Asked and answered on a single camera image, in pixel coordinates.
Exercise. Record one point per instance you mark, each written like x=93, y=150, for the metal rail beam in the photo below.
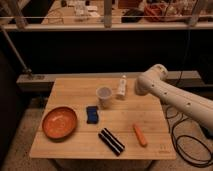
x=45, y=82

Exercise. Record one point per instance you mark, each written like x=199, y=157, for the orange carrot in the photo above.
x=140, y=136

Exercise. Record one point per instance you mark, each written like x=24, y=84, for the orange bowl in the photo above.
x=59, y=123

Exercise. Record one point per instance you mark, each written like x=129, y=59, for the black white striped block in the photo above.
x=111, y=141

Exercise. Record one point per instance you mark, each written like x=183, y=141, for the clear plastic cup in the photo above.
x=104, y=95

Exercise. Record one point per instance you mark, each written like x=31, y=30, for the diagonal metal pole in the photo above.
x=26, y=69

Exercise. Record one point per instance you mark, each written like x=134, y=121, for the upper shelf with clutter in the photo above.
x=84, y=15

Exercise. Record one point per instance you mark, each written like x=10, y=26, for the small white bottle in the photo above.
x=121, y=91

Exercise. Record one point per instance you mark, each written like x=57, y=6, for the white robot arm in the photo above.
x=196, y=107

